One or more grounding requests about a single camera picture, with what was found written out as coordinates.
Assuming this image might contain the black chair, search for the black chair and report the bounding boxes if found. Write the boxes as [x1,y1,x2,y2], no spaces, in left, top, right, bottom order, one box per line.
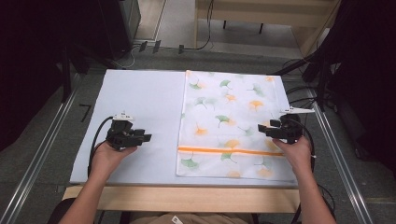
[46,197,77,224]

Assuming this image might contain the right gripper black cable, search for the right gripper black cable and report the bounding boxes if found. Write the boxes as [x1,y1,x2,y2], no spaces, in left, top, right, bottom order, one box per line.
[292,118,336,224]

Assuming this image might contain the person's left hand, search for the person's left hand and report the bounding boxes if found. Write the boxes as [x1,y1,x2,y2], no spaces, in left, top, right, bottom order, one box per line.
[90,141,138,181]

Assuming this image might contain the white floor cable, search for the white floor cable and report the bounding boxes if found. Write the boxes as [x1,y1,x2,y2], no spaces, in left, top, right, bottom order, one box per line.
[111,46,138,69]

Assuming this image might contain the black cabinet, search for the black cabinet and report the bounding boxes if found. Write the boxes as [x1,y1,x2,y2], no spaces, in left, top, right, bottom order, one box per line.
[66,0,142,61]

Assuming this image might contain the person's tan clothing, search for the person's tan clothing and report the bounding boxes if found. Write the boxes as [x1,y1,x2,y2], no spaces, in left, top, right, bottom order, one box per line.
[129,212,255,224]

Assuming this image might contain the light wooden bench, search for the light wooden bench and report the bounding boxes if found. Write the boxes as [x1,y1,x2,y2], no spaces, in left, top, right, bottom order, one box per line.
[194,0,342,58]

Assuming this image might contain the metal floor rail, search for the metal floor rail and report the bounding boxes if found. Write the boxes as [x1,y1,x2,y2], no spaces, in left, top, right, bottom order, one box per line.
[0,74,82,224]
[306,89,375,224]

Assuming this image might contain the bundle of black floor cables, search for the bundle of black floor cables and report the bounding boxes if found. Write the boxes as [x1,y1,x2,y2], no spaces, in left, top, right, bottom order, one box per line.
[281,57,339,125]

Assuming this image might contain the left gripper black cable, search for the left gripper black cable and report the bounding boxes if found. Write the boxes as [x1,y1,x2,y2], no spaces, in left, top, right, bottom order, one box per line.
[87,116,115,178]

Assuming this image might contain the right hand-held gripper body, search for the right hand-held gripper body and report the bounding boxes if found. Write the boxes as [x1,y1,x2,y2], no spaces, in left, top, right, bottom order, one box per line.
[277,106,316,145]

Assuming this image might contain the person's right hand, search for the person's right hand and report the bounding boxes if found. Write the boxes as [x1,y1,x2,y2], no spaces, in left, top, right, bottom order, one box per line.
[272,136,313,179]

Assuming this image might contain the wooden table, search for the wooden table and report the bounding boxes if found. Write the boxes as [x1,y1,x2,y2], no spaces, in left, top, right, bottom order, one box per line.
[62,185,302,215]

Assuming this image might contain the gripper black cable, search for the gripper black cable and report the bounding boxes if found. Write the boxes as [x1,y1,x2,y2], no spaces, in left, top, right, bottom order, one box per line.
[87,116,115,178]
[292,118,336,224]

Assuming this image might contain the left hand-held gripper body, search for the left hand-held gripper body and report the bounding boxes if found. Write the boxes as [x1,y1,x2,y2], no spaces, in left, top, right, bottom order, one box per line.
[106,111,140,151]

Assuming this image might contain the dark curtain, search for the dark curtain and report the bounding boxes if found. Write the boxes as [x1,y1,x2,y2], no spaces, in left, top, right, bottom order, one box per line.
[311,0,396,176]
[0,0,71,152]

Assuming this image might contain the black cable with plug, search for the black cable with plug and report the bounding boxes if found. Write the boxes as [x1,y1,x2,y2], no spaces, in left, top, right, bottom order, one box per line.
[177,0,215,55]

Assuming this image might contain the white table mat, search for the white table mat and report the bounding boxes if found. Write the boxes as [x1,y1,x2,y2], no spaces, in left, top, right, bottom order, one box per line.
[69,68,299,189]

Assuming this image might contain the white leaf-print pillowcase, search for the white leaf-print pillowcase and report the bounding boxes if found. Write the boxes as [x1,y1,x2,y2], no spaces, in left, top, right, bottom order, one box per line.
[176,69,297,181]

